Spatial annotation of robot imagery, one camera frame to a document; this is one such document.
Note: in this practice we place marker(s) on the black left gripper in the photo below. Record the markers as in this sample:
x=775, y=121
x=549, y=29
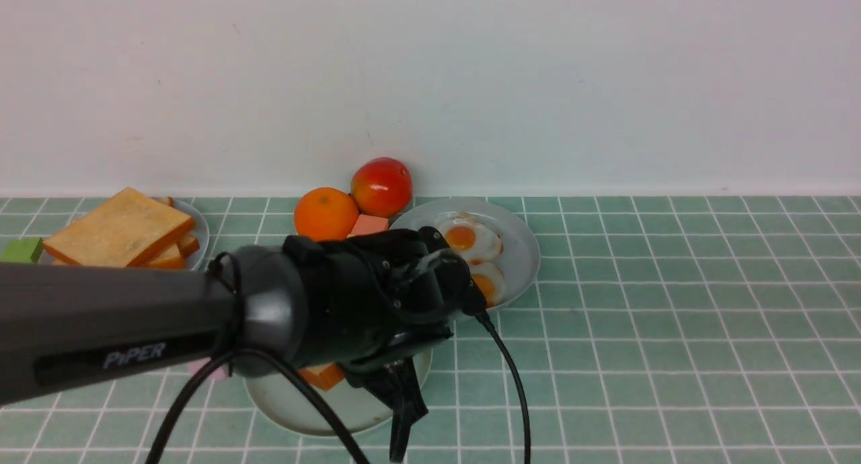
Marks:
x=381, y=298

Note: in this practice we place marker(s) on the toast slice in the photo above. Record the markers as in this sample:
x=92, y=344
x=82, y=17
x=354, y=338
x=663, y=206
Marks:
x=324, y=377
x=175, y=256
x=121, y=228

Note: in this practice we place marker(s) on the grey plate with eggs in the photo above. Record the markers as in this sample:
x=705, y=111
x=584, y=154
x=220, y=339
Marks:
x=521, y=255

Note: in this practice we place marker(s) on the pale green empty plate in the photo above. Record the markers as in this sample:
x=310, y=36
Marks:
x=285, y=406

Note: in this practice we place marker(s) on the green foam cube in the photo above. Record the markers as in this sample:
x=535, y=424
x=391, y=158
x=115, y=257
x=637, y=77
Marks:
x=27, y=250

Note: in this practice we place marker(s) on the red apple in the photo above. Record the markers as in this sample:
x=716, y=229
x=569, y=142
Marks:
x=382, y=187

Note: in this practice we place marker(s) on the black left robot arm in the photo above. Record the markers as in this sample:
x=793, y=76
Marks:
x=64, y=327

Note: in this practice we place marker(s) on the salmon foam cube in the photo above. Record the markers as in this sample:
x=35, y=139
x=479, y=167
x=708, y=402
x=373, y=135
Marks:
x=367, y=225

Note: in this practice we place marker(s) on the fried egg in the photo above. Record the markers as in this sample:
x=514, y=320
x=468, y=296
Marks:
x=475, y=241
x=491, y=281

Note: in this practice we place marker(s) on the green checkered tablecloth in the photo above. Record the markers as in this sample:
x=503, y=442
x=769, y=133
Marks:
x=682, y=329

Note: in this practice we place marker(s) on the fried egg rear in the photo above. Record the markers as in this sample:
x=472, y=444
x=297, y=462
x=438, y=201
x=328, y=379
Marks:
x=475, y=241

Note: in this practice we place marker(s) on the orange fruit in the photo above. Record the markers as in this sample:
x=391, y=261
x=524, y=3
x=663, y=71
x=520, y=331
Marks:
x=325, y=214

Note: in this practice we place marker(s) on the fried egg front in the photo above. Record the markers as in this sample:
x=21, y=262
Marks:
x=491, y=281

